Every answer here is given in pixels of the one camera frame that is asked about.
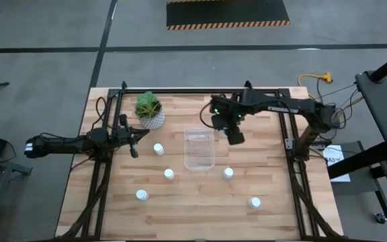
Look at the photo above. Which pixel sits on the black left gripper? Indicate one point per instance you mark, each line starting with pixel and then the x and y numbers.
pixel 123 136

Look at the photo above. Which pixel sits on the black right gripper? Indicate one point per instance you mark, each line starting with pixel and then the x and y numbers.
pixel 234 137

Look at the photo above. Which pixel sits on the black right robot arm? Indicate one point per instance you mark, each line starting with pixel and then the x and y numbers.
pixel 281 106

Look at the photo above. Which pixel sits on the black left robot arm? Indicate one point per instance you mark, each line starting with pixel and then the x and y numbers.
pixel 62 144

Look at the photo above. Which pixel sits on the clear plastic basket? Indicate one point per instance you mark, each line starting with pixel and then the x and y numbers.
pixel 199 151

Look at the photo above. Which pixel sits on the succulent in white patterned pot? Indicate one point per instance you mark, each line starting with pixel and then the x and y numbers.
pixel 150 111

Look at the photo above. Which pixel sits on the white paper sheet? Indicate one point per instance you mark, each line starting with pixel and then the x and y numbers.
pixel 339 168

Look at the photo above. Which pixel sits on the black hazard-striped floor mat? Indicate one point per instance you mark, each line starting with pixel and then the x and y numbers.
pixel 227 11

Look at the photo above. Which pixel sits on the black stand beam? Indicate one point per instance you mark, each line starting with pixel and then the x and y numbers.
pixel 358 161

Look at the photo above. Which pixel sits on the black stand leg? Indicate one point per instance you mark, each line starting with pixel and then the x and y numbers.
pixel 383 195

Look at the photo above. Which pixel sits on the black caster wheel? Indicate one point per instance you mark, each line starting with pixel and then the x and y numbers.
pixel 380 218

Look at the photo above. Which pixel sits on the black aluminium table frame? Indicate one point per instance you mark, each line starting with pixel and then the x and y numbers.
pixel 180 90

